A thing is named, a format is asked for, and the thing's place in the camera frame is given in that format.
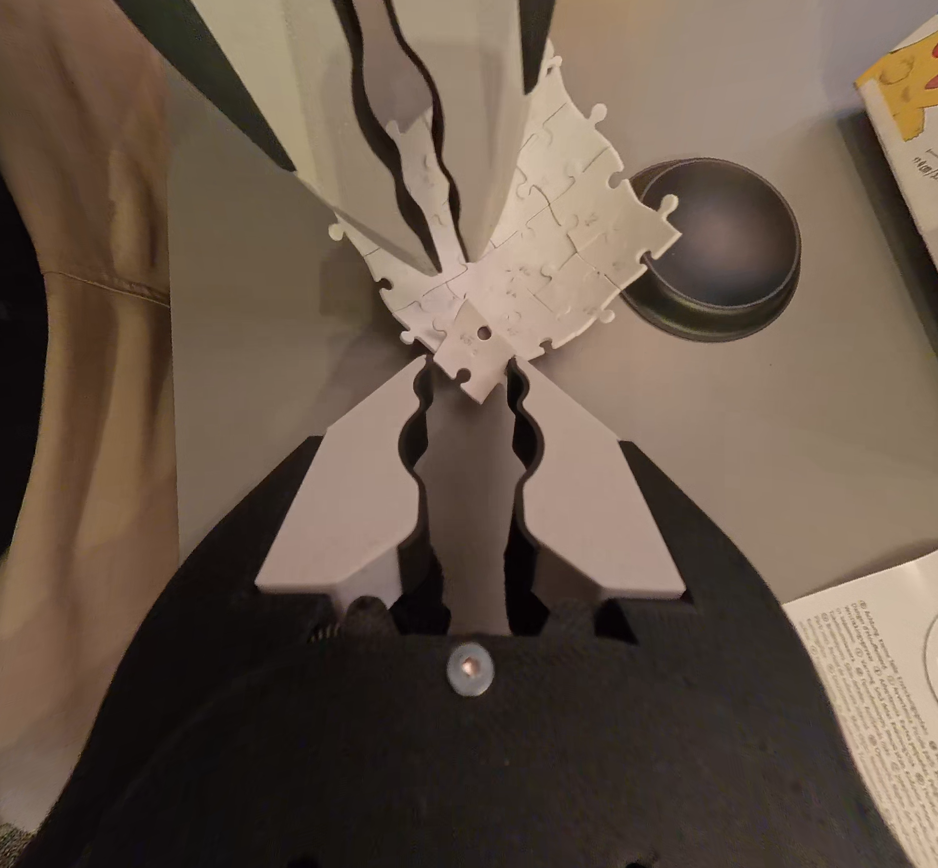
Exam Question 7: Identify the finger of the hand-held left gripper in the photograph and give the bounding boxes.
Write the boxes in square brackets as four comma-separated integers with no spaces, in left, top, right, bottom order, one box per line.
[380,0,554,259]
[167,0,442,277]

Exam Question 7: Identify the single white puzzle piece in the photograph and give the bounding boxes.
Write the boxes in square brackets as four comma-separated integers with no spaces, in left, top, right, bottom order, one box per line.
[431,296,515,404]

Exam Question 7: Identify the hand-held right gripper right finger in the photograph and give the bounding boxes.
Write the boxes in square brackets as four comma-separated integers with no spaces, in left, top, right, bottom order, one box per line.
[506,358,687,601]

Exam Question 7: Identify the beige jacket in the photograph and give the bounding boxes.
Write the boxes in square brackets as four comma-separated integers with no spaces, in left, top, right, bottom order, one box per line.
[0,0,180,843]

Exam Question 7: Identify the partly built white puzzle ball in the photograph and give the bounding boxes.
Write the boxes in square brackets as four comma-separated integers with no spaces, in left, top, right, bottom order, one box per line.
[327,0,682,365]

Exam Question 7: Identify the printed paper instruction leaflet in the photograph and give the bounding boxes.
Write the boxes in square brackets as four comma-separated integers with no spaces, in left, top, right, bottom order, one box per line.
[783,553,938,868]

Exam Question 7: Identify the puzzle box with yellow figure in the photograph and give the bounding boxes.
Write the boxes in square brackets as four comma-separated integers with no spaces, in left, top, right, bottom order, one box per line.
[835,28,938,297]

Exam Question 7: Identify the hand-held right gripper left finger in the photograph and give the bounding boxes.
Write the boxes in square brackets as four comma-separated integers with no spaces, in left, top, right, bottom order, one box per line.
[255,356,435,604]

